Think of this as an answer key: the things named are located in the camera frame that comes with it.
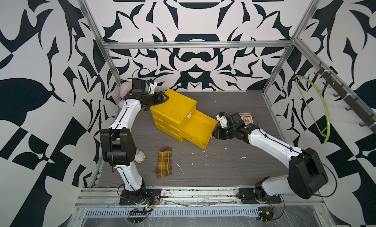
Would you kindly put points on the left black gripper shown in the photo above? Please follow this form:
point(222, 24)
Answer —
point(157, 98)

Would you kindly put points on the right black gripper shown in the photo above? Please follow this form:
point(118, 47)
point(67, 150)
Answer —
point(218, 134)

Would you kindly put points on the white red postcard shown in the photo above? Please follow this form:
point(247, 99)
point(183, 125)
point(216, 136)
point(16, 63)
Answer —
point(247, 118)

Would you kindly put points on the yellow plastic drawer cabinet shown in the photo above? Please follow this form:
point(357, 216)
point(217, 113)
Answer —
point(171, 116)

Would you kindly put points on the yellow drawer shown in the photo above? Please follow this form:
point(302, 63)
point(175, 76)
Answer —
point(198, 129)

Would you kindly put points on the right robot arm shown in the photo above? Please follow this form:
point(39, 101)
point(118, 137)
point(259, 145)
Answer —
point(306, 173)

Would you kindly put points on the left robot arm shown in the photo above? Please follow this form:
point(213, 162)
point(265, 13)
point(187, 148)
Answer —
point(117, 143)

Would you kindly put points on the white teddy bear pink shirt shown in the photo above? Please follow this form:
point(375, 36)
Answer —
point(123, 90)

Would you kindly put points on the grey patterned pouch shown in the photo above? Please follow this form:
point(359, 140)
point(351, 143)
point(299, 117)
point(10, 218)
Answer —
point(140, 156)

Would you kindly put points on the yellow plaid sock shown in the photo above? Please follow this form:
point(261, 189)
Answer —
point(164, 167)

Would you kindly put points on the right black connector box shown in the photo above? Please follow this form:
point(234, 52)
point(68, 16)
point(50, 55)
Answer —
point(265, 215)

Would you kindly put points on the black connector box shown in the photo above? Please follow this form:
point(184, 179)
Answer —
point(136, 216)
point(265, 215)

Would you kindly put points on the green plastic hoop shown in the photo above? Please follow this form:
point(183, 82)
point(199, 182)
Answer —
point(315, 105)

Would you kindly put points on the left black connector box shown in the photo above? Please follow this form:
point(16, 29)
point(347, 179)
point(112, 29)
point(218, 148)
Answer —
point(136, 216)

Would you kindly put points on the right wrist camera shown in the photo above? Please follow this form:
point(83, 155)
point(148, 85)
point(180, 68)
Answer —
point(222, 118)

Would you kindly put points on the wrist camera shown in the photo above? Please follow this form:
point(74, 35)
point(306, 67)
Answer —
point(151, 86)
point(222, 118)

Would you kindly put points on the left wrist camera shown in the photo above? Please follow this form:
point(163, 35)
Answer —
point(151, 86)

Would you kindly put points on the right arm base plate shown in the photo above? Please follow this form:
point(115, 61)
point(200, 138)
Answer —
point(256, 196)

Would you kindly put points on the aluminium frame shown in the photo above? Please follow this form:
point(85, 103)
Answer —
point(255, 45)

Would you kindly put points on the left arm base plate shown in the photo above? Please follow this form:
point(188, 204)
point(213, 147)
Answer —
point(140, 197)

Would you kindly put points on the black hook rail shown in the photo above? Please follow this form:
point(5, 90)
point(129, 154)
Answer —
point(345, 93)

